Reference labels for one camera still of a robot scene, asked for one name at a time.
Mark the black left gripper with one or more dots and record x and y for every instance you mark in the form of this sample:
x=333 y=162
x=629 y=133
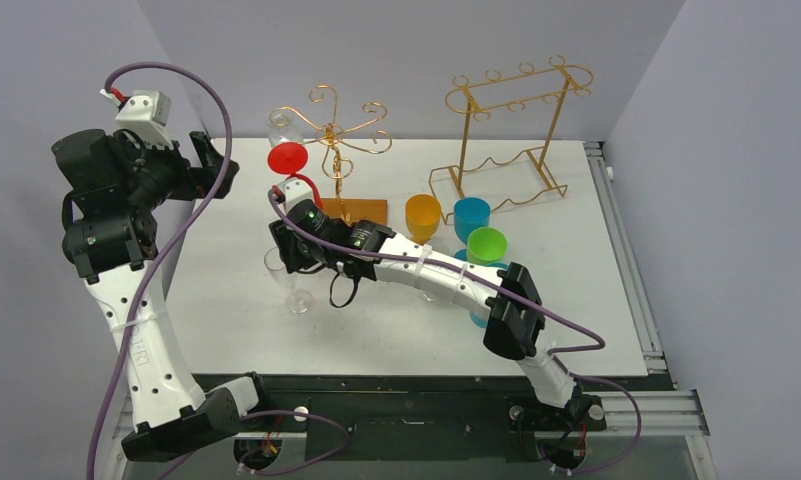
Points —
x=189 y=178

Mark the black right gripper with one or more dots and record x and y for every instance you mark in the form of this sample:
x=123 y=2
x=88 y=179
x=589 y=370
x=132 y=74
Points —
x=279 y=246

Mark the clear champagne flute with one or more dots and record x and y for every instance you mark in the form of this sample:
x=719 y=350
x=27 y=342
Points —
x=298 y=301

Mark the red plastic goblet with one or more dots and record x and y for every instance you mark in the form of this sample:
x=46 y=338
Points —
x=289 y=159

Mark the gold spiral rack wooden base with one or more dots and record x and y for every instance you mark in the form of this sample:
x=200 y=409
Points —
x=334 y=165

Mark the blue plastic goblet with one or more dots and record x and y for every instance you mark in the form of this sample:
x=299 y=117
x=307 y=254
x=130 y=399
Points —
x=480 y=321
x=470 y=213

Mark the patterned clear glass goblet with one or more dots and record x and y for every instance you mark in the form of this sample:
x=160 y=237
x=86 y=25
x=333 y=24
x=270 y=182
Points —
x=282 y=128

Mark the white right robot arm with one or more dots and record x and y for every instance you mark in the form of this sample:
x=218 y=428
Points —
x=507 y=298

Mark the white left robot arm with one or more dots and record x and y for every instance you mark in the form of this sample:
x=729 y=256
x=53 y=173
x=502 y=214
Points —
x=110 y=237

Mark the orange plastic goblet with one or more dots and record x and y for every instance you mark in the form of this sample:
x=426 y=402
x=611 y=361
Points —
x=422 y=217

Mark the green plastic goblet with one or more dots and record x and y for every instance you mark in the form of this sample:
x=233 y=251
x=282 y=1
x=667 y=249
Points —
x=486 y=245

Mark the blue plastic goblet front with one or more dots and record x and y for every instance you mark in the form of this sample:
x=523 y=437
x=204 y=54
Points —
x=480 y=321

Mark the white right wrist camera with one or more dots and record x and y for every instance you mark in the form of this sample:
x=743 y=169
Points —
x=292 y=191

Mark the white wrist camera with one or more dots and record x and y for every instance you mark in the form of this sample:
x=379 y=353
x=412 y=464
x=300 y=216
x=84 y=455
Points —
x=145 y=113
x=292 y=191

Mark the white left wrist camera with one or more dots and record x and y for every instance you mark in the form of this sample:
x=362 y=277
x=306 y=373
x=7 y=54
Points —
x=145 y=113

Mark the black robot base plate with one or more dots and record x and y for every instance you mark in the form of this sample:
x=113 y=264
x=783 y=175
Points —
x=417 y=418

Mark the gold rectangular wire glass rack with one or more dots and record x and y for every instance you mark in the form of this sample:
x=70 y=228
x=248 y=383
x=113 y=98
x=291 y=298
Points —
x=510 y=117

